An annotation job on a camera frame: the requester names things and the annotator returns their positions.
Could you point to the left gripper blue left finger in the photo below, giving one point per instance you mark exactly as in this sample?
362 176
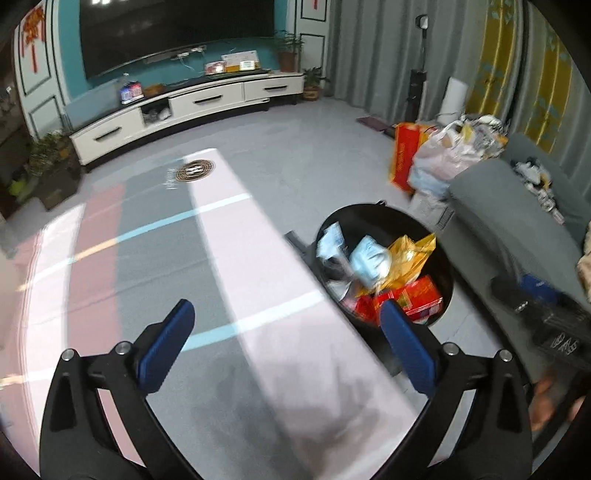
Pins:
160 344

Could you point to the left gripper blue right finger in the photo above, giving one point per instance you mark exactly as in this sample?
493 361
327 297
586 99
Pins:
413 345

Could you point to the red gift box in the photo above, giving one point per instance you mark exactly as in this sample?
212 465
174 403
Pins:
420 300

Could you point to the golden snack bag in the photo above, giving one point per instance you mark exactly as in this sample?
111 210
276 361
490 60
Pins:
408 257

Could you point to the light blue face mask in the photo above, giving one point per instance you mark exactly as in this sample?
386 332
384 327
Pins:
371 262

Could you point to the clear silver plastic wrapper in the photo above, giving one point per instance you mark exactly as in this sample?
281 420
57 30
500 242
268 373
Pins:
332 247

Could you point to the black round trash bin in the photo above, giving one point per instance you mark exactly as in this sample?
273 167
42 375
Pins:
385 224

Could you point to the pastel striped table cloth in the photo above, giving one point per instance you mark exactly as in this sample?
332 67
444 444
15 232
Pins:
272 382

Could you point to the grey sofa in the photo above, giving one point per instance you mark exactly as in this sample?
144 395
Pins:
498 227

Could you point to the potted plant by doorway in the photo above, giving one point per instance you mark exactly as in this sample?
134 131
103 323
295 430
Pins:
52 173

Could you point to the white plastic bag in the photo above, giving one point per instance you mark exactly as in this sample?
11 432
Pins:
453 149

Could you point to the white tv cabinet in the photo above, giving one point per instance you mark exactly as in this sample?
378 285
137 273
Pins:
179 106

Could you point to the red gift bag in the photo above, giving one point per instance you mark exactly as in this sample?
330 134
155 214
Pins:
408 138

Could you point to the yellow patterned curtain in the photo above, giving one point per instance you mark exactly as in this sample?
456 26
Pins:
525 73

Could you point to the potted plant by cabinet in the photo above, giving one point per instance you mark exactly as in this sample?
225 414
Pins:
314 79

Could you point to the large black television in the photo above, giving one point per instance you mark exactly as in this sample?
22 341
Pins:
115 33

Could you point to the grey curtain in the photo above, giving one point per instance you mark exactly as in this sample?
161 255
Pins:
375 45

